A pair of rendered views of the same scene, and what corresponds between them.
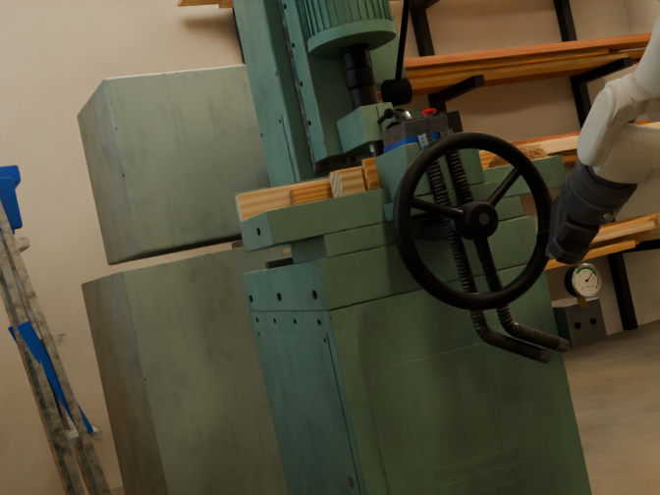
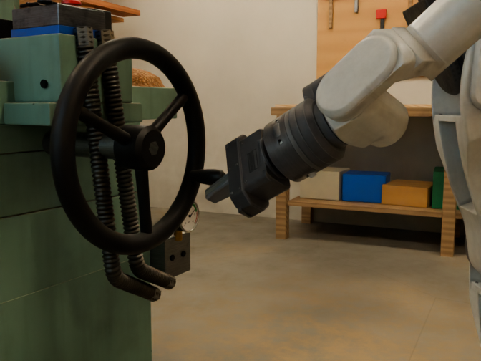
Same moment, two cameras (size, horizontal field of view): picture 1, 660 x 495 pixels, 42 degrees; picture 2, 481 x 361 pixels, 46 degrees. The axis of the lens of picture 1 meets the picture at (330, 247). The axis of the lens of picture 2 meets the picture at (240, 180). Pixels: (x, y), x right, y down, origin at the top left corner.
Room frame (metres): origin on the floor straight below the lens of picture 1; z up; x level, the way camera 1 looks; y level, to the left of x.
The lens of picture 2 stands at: (0.72, 0.13, 0.87)
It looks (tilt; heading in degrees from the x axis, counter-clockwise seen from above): 8 degrees down; 321
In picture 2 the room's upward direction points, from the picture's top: straight up
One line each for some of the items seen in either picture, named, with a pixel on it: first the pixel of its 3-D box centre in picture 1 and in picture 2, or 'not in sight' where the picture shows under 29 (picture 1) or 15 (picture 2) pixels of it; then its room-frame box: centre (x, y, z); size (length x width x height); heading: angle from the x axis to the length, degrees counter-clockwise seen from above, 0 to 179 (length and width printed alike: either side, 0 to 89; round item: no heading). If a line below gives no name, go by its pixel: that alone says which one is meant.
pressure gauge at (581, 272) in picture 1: (581, 286); (182, 219); (1.60, -0.44, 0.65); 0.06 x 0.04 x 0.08; 109
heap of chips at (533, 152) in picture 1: (516, 155); (128, 77); (1.72, -0.40, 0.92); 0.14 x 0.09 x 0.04; 19
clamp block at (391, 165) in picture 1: (428, 170); (66, 71); (1.54, -0.20, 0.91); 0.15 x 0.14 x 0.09; 109
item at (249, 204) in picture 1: (381, 181); not in sight; (1.74, -0.13, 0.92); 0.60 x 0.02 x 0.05; 109
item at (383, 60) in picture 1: (378, 54); not in sight; (1.97, -0.20, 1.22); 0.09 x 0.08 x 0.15; 19
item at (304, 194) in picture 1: (422, 175); not in sight; (1.74, -0.21, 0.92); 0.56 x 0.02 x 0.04; 109
